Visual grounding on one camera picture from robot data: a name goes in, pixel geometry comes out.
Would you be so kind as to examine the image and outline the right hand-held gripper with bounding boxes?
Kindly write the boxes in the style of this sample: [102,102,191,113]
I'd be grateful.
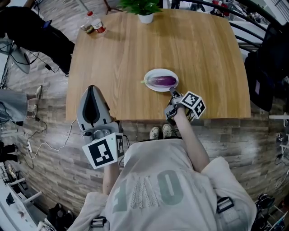
[164,87,206,120]

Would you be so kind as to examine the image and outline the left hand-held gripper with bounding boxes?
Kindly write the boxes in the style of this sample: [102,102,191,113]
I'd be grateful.
[76,85,125,170]

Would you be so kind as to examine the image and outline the purple eggplant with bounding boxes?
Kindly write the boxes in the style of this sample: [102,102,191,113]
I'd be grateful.
[141,75,177,88]

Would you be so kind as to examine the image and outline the white oval plate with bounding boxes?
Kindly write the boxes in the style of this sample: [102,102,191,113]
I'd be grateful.
[144,68,179,92]

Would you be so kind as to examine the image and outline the person's right forearm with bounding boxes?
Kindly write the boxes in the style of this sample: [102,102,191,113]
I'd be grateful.
[173,107,210,174]

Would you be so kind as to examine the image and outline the person's left forearm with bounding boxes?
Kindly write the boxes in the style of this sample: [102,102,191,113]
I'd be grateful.
[103,161,120,196]

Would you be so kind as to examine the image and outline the person's right white shoe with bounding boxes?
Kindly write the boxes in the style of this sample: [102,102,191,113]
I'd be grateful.
[162,124,173,139]

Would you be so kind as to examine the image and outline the person's white shoe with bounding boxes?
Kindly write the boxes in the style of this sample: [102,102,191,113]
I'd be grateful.
[149,126,160,140]
[162,124,173,139]

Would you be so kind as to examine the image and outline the person's left white shoe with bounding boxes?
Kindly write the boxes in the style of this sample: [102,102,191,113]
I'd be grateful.
[149,126,160,140]

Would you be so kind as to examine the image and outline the red label jar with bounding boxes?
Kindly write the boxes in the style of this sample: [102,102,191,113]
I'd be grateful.
[91,18,106,34]

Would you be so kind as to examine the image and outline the clear plastic bottle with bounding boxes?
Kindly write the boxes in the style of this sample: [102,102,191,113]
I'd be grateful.
[80,10,95,34]

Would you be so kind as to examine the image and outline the green potted plant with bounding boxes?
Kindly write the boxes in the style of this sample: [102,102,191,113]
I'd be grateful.
[117,0,162,16]

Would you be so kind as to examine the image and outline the black office chair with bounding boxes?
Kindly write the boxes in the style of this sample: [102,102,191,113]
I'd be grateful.
[245,22,289,112]

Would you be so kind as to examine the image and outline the person's white printed shirt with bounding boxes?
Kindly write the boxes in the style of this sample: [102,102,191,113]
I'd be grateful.
[67,139,257,231]

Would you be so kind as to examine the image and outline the black bag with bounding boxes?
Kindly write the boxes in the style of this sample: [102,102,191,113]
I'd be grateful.
[47,203,74,229]

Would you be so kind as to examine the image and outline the white shelf rack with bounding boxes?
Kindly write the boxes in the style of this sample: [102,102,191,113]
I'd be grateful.
[0,178,43,231]

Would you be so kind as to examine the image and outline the black shoes pair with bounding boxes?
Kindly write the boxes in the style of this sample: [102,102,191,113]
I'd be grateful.
[256,193,276,209]

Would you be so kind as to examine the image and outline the white cable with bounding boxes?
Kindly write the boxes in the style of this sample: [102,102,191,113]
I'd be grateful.
[31,119,76,159]

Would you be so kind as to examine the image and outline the black strap buckle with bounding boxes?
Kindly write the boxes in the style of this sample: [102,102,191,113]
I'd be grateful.
[216,196,234,214]
[90,216,107,228]

